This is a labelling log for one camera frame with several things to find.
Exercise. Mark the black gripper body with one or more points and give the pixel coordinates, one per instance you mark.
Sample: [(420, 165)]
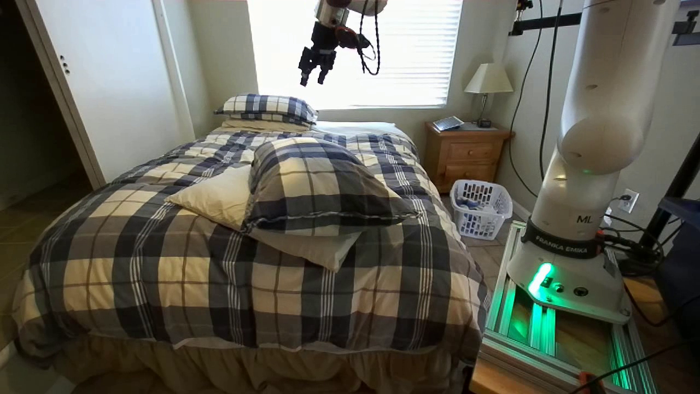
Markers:
[(325, 44)]

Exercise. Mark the large checked black pillow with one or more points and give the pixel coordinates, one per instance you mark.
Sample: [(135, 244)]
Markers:
[(321, 187)]

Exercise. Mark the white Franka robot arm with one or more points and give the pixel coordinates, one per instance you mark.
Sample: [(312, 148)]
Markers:
[(604, 109)]

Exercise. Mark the aluminium robot base platform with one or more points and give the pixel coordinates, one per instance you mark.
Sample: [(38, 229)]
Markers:
[(511, 335)]

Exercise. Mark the small checked black pillow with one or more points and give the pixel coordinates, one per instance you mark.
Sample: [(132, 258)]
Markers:
[(266, 108)]

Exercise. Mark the white pillow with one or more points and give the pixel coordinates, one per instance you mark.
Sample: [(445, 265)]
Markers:
[(214, 197)]

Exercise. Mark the white window blinds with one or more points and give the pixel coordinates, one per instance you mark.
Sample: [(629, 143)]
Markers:
[(407, 50)]

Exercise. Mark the blue book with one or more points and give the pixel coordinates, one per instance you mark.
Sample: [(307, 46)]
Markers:
[(446, 123)]

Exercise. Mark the wooden nightstand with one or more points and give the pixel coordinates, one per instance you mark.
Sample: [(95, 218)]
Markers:
[(463, 156)]

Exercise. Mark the white table lamp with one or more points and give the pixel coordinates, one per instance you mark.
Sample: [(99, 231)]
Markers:
[(486, 80)]

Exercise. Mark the white closet door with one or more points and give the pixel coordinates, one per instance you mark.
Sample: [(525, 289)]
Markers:
[(111, 87)]

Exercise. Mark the white laundry basket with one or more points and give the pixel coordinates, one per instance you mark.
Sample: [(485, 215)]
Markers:
[(482, 209)]

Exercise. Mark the bed with plaid comforter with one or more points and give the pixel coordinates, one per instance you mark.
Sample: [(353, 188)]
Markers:
[(182, 285)]

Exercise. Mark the beige bed skirt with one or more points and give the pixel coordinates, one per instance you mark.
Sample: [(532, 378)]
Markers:
[(219, 368)]

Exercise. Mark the white wall outlet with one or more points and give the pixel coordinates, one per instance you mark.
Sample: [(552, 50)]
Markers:
[(629, 200)]

